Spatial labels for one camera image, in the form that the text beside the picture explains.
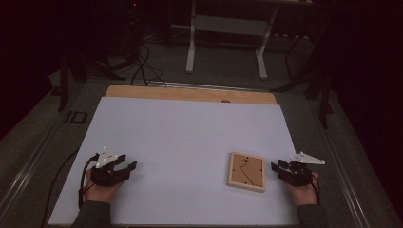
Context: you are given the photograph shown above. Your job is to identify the black floor cables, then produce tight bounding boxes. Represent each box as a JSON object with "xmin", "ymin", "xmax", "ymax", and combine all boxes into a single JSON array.
[{"xmin": 129, "ymin": 41, "xmax": 167, "ymax": 87}]

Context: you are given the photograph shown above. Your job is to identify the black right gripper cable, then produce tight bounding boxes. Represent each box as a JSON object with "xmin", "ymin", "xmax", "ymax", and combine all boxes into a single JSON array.
[{"xmin": 310, "ymin": 172, "xmax": 321, "ymax": 206}]

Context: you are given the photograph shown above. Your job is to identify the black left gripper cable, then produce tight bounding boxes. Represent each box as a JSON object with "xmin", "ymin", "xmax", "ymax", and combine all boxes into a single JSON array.
[{"xmin": 77, "ymin": 153, "xmax": 100, "ymax": 210}]

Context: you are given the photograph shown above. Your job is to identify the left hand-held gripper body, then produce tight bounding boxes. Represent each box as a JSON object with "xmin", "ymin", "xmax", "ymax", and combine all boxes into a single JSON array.
[{"xmin": 89, "ymin": 146, "xmax": 125, "ymax": 188}]

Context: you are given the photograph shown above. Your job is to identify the white table mat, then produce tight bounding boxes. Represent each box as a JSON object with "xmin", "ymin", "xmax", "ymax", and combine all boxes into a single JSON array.
[{"xmin": 48, "ymin": 96, "xmax": 300, "ymax": 226}]

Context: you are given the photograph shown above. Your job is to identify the black floor socket box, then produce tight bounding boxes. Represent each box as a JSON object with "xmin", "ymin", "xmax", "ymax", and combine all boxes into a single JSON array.
[{"xmin": 65, "ymin": 110, "xmax": 88, "ymax": 125}]

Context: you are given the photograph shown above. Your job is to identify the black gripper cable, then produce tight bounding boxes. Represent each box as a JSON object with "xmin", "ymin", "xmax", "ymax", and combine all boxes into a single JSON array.
[
  {"xmin": 77, "ymin": 153, "xmax": 100, "ymax": 210},
  {"xmin": 310, "ymin": 172, "xmax": 321, "ymax": 206}
]

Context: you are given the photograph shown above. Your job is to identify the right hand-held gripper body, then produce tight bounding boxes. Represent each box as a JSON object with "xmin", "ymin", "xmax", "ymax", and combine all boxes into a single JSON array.
[{"xmin": 282, "ymin": 150, "xmax": 326, "ymax": 188}]

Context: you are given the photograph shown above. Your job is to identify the wooden photo frame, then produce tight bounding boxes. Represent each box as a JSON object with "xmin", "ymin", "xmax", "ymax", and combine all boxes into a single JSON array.
[{"xmin": 227, "ymin": 151, "xmax": 267, "ymax": 193}]

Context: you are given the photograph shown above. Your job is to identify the dark equipment with red light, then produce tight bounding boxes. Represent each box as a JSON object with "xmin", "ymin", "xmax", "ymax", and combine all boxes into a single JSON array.
[{"xmin": 119, "ymin": 0, "xmax": 144, "ymax": 66}]

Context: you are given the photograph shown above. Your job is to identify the black cable beside table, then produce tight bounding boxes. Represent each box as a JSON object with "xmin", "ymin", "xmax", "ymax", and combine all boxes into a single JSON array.
[{"xmin": 40, "ymin": 146, "xmax": 81, "ymax": 228}]

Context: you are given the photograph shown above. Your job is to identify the white metal desk frame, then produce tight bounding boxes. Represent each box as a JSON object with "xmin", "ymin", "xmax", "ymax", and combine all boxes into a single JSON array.
[{"xmin": 184, "ymin": 0, "xmax": 279, "ymax": 81}]

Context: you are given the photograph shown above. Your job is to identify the metal floor rail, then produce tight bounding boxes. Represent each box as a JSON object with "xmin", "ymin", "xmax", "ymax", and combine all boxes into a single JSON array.
[
  {"xmin": 310, "ymin": 94, "xmax": 373, "ymax": 228},
  {"xmin": 146, "ymin": 80, "xmax": 271, "ymax": 93},
  {"xmin": 0, "ymin": 120, "xmax": 65, "ymax": 219}
]

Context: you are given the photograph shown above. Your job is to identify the black metal stand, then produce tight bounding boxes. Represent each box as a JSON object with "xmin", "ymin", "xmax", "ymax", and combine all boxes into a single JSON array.
[
  {"xmin": 270, "ymin": 31, "xmax": 335, "ymax": 130},
  {"xmin": 57, "ymin": 47, "xmax": 126, "ymax": 112}
]

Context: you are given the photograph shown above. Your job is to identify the person's right hand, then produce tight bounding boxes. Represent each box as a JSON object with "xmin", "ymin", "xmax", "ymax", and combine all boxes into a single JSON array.
[{"xmin": 284, "ymin": 171, "xmax": 320, "ymax": 207}]

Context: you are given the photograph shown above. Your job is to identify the person's left hand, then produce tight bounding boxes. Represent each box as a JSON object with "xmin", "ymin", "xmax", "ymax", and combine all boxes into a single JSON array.
[{"xmin": 83, "ymin": 167, "xmax": 125, "ymax": 204}]

